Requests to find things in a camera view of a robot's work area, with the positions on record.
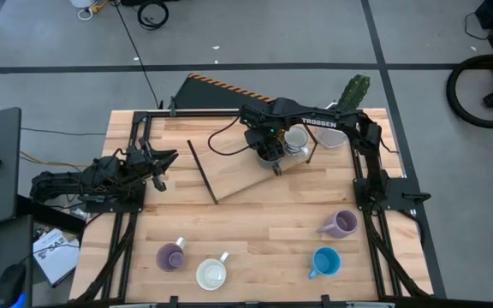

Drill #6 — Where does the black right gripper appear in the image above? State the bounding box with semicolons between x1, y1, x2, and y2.
244;127;286;178

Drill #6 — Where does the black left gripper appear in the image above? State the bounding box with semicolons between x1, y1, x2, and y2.
125;145;180;177

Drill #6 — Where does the teal glazed mug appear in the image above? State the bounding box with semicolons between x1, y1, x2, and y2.
255;147;284;171

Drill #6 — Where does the white mug with blue stripes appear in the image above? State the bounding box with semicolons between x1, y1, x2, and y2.
283;126;311;158

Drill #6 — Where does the purple mug with white handle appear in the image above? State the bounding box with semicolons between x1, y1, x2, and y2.
156;236;186;273

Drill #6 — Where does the wooden shelf with black legs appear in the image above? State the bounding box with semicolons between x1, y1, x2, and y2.
186;121;319;205

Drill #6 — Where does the pale translucent container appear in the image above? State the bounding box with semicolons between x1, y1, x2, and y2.
316;126;347;150

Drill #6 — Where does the black ramp orange striped edge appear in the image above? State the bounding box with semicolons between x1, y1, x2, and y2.
172;72;276;111

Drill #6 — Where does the lavender mug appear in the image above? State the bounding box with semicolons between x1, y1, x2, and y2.
316;209;359;240

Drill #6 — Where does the green cactus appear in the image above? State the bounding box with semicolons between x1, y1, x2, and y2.
335;74;371;113

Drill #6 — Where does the white printed booklet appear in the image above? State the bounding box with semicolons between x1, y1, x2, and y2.
32;228;80;287

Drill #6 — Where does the orange shop vacuum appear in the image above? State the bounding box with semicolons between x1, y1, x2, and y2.
445;53;493;129

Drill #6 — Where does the black computer mouse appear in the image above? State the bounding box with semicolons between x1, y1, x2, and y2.
0;263;28;308

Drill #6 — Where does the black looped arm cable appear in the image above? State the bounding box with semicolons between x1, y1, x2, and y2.
206;115;252;157

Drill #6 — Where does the black aluminium table frame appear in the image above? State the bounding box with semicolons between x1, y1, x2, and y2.
74;109;434;308

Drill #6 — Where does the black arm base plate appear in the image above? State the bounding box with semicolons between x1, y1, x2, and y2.
353;177;431;211
84;181;147;214

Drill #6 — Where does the thin black floor cable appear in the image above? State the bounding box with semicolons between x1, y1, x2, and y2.
112;0;162;109

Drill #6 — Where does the yellow cable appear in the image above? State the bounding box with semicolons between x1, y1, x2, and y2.
19;151;90;169

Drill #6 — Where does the coiled black cable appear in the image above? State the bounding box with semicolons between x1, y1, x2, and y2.
137;0;170;30

